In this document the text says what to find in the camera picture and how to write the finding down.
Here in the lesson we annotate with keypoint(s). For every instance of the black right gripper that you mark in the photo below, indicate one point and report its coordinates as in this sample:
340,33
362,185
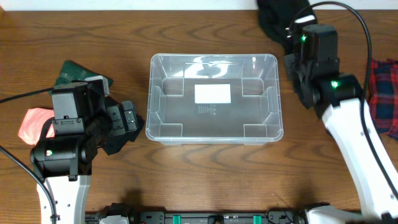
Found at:
293,60

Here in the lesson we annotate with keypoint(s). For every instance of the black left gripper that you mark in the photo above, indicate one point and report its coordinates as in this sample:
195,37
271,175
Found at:
127,117

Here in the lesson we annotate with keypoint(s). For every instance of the black garment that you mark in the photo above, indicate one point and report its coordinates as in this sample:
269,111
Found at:
274,18
113,145

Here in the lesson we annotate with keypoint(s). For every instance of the red plaid shirt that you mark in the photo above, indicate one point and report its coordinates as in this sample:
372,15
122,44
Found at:
383,99

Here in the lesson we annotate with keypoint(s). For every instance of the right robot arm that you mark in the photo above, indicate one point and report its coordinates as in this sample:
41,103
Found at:
313,67

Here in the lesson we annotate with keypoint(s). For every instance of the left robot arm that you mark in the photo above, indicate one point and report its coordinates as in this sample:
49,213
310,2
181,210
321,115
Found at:
86,119

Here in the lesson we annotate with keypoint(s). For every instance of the clear plastic storage bin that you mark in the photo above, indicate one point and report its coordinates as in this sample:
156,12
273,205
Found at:
254,116

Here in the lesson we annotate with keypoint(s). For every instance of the white label in bin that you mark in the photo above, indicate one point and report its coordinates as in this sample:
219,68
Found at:
212,94

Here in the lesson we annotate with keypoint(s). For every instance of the pink folded garment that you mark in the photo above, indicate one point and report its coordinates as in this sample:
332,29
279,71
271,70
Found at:
33,123

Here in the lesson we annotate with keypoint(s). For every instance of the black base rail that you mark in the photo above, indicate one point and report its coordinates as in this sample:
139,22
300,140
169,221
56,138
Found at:
122,213

